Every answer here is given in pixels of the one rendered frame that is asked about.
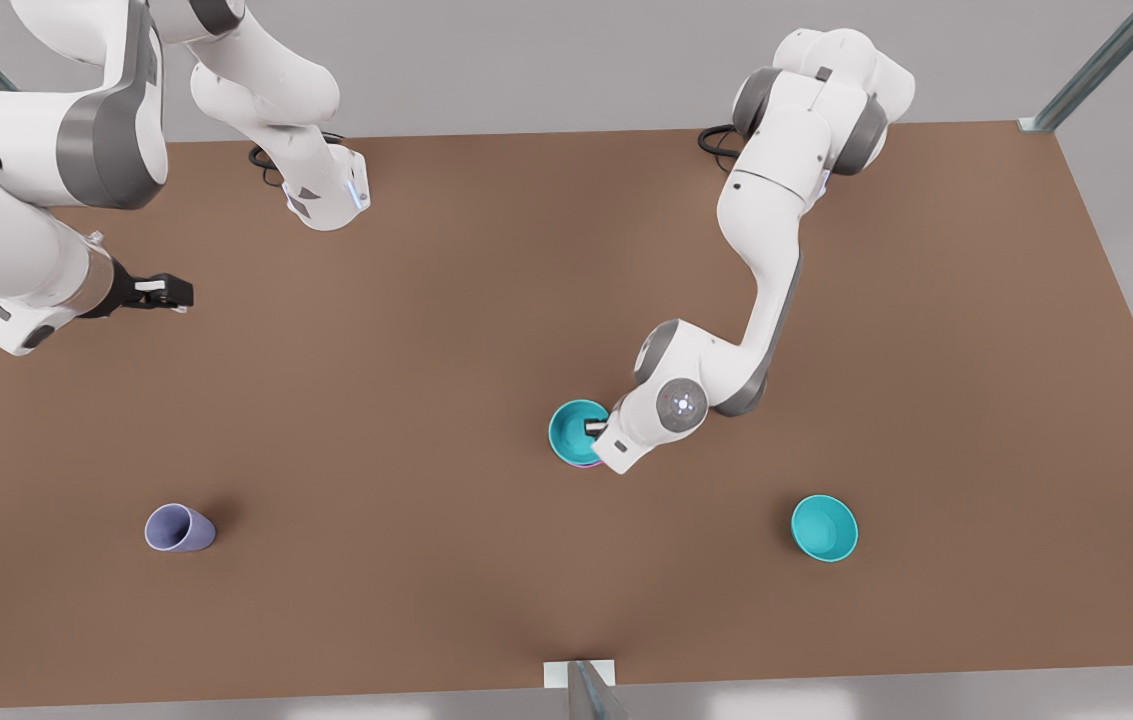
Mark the teal blue bowl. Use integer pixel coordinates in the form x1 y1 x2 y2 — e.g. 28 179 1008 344
548 399 614 468
791 494 859 563

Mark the lavender purple cup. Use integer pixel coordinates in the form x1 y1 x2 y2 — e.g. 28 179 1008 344
144 503 217 554

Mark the black cable loop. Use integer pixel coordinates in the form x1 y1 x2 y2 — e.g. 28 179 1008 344
248 130 347 191
698 125 747 174

